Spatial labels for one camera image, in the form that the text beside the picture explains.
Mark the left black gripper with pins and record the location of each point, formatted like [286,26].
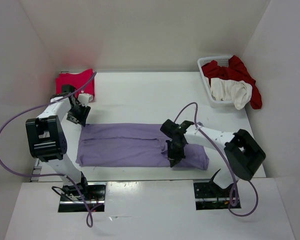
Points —
[80,119]

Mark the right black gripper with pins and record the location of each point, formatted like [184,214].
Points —
[176,157]

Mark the pink t shirt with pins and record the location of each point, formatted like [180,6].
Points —
[77,80]

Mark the lavender t shirt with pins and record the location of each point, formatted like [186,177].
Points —
[120,145]

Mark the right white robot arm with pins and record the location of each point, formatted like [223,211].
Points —
[242,153]

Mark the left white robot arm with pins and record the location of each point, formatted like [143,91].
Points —
[74,181]

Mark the cream white t shirt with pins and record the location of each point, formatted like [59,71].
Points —
[238,92]

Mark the dark red t shirt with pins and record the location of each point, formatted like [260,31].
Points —
[227,67]

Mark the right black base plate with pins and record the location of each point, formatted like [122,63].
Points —
[209,196]

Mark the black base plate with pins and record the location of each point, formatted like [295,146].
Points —
[209,196]
[95,199]

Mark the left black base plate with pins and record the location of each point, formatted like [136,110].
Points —
[95,199]

